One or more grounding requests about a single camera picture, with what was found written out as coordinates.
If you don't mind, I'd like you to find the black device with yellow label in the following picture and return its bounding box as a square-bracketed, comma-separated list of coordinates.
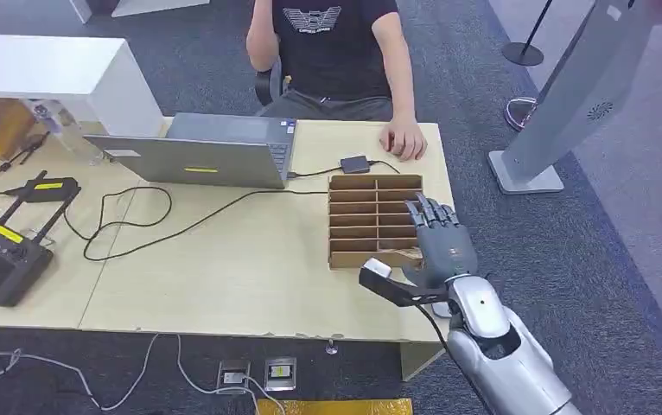
[4, 176, 80, 204]

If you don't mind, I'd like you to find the floor socket with yellow label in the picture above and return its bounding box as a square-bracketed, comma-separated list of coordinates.
[263, 357, 298, 393]

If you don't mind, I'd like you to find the person's left hand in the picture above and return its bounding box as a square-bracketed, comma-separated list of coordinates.
[379, 116, 429, 163]

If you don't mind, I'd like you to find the small black adapter box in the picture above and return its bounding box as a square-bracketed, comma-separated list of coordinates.
[340, 155, 372, 175]

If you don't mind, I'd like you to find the short black adapter cable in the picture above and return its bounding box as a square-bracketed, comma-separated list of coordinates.
[286, 159, 402, 181]

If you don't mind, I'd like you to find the floor socket with white plug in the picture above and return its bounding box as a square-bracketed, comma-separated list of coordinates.
[215, 359, 251, 396]

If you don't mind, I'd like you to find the wooden card box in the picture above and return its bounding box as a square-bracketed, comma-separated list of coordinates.
[327, 174, 427, 271]

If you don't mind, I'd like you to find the person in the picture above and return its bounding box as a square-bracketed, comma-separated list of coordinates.
[245, 0, 430, 163]

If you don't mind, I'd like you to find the yellow floor mat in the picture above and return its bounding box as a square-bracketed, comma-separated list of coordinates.
[258, 398, 414, 415]

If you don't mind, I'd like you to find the thin black cable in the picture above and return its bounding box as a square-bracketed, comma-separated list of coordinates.
[0, 131, 52, 181]

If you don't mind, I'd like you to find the clear plastic container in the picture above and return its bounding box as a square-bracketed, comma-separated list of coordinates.
[22, 98, 105, 165]

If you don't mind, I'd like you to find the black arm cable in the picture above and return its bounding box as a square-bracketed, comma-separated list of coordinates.
[414, 303, 495, 415]

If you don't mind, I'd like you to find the white cabinet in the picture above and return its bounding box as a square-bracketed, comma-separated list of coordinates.
[0, 33, 165, 139]

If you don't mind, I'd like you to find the grey kiosk stand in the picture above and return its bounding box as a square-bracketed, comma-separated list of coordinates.
[487, 0, 662, 196]

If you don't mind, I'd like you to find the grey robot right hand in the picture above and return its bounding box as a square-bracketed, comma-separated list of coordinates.
[402, 193, 480, 291]

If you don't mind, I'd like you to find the black stanchion post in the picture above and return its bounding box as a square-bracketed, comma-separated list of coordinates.
[500, 0, 556, 67]

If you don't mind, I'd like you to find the white furniture panel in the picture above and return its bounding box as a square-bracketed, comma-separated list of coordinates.
[68, 0, 211, 26]

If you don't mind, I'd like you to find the white floor cable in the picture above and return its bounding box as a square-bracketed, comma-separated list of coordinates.
[175, 334, 288, 415]
[0, 334, 162, 413]

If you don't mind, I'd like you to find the black office chair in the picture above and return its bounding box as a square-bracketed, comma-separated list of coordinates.
[254, 55, 288, 108]

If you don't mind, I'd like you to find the grey laptop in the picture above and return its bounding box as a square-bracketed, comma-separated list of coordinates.
[83, 112, 299, 191]

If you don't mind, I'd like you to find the black router with antennas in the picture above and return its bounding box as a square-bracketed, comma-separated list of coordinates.
[0, 169, 82, 308]

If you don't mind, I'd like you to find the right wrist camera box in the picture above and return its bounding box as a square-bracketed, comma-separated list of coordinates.
[358, 258, 450, 309]

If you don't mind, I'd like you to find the long black looping cable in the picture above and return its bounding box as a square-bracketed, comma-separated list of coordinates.
[64, 186, 332, 264]

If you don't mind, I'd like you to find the round base with pink ring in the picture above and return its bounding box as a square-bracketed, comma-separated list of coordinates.
[503, 96, 538, 133]

